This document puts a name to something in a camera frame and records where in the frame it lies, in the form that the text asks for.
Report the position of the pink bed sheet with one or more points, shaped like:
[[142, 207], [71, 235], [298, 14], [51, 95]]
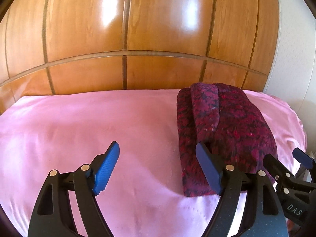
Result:
[[144, 196]]

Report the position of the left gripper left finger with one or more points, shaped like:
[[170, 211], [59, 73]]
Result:
[[53, 214]]

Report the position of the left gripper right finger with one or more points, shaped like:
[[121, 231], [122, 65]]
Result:
[[248, 204]]

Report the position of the dark red patterned sweater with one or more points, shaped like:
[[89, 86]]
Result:
[[228, 123]]

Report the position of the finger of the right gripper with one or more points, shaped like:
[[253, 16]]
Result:
[[279, 168], [304, 159]]

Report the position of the wooden panelled headboard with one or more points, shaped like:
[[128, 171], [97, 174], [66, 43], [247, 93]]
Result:
[[57, 47]]

